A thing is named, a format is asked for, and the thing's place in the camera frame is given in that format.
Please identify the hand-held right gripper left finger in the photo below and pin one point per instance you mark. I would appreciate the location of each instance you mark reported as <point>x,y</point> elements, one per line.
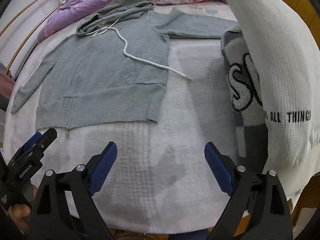
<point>105,170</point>

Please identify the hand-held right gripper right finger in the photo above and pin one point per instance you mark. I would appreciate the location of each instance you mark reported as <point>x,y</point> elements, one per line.
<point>217,170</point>

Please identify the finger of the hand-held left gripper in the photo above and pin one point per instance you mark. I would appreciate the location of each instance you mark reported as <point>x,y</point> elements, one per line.
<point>30,145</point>
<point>48,136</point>

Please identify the grey zip hoodie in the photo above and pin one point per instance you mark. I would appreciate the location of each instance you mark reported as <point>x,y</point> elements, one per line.
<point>100,80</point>

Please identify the white snap button jacket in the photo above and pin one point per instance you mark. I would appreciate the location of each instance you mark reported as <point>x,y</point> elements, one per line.
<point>280,67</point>

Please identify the person's left hand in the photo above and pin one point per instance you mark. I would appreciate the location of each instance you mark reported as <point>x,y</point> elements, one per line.
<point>20,215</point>

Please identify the pink grey towel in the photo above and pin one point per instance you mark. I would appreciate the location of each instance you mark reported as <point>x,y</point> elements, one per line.
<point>6,85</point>

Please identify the grey white checkered sweater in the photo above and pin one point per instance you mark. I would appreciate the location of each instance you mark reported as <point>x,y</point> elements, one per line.
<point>243,85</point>

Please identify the blue leaf print bedsheet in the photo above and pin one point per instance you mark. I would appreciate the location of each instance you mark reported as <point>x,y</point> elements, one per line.
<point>200,10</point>

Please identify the wooden barre rail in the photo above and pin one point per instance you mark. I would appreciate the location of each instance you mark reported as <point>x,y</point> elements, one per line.
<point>27,3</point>
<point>30,32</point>

